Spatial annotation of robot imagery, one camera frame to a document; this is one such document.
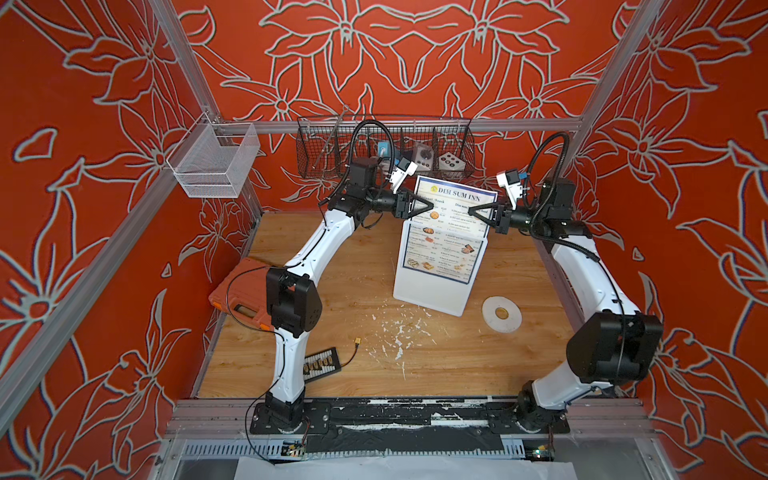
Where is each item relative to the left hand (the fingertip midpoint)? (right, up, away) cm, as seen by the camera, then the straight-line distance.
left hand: (428, 202), depth 76 cm
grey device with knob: (+1, +16, +15) cm, 22 cm away
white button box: (+10, +15, +19) cm, 26 cm away
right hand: (+9, -2, -3) cm, 10 cm away
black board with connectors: (-29, -44, +5) cm, 53 cm away
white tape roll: (+26, -36, +12) cm, 46 cm away
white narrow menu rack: (+4, -18, +8) cm, 20 cm away
